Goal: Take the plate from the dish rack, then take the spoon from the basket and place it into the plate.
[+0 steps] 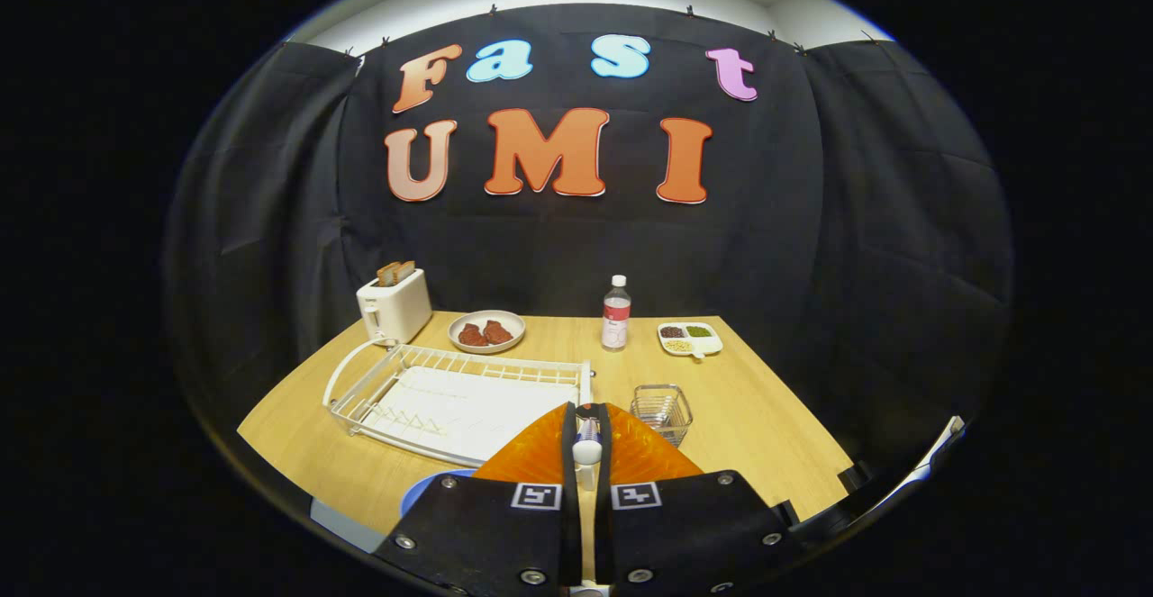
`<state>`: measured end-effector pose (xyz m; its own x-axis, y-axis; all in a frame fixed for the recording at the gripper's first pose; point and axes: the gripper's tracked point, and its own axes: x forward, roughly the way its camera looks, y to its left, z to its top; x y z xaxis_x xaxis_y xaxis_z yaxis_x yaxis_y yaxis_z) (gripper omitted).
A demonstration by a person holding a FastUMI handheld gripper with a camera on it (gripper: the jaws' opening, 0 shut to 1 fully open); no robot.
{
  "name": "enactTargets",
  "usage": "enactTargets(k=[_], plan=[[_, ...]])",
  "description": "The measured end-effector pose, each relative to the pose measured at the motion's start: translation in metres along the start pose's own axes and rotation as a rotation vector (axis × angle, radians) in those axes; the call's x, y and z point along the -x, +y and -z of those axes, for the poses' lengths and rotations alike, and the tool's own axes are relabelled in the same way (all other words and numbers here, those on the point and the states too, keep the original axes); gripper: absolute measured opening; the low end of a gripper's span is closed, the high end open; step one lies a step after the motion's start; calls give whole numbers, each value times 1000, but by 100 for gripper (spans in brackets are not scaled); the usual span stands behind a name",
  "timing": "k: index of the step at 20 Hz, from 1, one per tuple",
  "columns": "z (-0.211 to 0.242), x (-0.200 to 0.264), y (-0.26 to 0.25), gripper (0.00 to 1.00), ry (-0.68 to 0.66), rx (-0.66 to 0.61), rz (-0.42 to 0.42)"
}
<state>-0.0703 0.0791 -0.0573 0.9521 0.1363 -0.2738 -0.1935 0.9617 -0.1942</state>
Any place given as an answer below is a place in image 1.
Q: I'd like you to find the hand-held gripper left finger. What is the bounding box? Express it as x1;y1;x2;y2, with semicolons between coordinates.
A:
372;402;584;597

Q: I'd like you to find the white wire dish rack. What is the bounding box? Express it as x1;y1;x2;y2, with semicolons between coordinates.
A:
322;338;595;469

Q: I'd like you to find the blue plate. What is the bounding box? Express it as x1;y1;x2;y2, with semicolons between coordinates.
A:
399;468;478;519

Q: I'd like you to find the clear plastic bottle red label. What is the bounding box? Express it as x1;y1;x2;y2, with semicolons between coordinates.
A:
601;275;632;351

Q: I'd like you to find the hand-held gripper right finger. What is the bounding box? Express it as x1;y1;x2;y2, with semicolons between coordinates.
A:
593;402;798;597

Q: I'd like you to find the white divided dish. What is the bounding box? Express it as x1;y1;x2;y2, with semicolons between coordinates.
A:
657;321;724;360

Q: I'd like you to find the metal spoon with white handle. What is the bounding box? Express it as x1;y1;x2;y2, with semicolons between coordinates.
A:
572;415;603;492

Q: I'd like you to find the cream toaster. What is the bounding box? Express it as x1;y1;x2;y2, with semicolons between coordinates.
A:
356;268;433;347

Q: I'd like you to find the metal wire basket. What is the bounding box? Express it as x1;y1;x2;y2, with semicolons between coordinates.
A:
629;384;694;448

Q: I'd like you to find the white round plate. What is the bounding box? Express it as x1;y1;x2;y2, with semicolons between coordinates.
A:
448;310;526;355

